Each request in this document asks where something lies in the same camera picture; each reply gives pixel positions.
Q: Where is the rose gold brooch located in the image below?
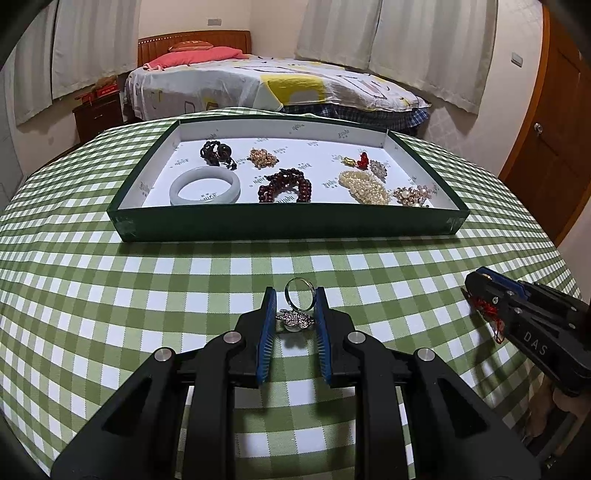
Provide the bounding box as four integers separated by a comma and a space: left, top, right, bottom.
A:
248, 148, 280, 169

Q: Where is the white curtain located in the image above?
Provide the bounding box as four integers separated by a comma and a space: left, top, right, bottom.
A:
14, 0, 58, 125
295, 0, 384, 70
52, 0, 141, 100
369, 0, 497, 114

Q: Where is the wooden bed headboard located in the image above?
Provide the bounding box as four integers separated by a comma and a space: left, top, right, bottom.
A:
137, 30, 254, 68

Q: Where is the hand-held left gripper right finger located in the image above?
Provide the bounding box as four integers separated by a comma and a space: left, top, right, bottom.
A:
314, 286, 541, 480

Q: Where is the bed with patterned cover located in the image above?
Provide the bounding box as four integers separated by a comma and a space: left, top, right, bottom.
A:
124, 58, 432, 123

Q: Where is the dark large-bead bracelet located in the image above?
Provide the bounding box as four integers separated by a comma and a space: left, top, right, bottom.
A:
200, 141, 238, 171

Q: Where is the red gold tassel charm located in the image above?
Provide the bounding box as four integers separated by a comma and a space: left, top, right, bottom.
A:
341, 151, 370, 171

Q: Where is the brown wooden door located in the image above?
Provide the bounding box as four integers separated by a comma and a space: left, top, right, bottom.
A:
499, 4, 591, 245

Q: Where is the pink pillow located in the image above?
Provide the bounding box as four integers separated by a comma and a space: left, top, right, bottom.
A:
144, 46, 250, 71

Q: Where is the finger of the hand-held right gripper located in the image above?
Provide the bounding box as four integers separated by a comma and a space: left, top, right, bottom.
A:
475, 266, 532, 301
463, 272, 527, 330

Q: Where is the blue plaid bed sheet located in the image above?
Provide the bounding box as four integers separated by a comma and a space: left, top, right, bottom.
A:
281, 102, 430, 137

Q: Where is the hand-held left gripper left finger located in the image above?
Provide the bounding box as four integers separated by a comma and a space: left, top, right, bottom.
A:
51, 286, 278, 480

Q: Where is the gold pearl brooch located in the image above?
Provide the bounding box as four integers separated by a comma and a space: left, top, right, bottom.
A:
392, 183, 437, 208

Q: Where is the white jade bangle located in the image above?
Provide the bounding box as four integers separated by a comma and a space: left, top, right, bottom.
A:
169, 167, 242, 206

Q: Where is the pearl bracelet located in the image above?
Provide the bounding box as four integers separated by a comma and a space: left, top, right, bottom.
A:
338, 169, 392, 205

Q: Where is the dark red bead bracelet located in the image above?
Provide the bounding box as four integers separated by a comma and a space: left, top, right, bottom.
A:
257, 167, 314, 204

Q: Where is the red cord gold charm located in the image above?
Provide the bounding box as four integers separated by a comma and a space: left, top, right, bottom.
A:
462, 272, 506, 344

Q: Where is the wooden chair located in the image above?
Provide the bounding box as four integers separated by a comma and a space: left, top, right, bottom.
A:
526, 378, 583, 462

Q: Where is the silver rhinestone ring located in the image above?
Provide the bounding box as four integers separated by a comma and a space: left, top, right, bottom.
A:
276, 278, 317, 332

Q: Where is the green checked tablecloth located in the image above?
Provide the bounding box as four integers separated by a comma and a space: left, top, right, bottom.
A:
0, 107, 583, 480

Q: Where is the dark green box tray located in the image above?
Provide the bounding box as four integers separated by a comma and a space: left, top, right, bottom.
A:
107, 115, 471, 243

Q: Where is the dark wooden nightstand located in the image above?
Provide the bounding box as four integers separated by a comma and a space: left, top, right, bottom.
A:
72, 96, 124, 144

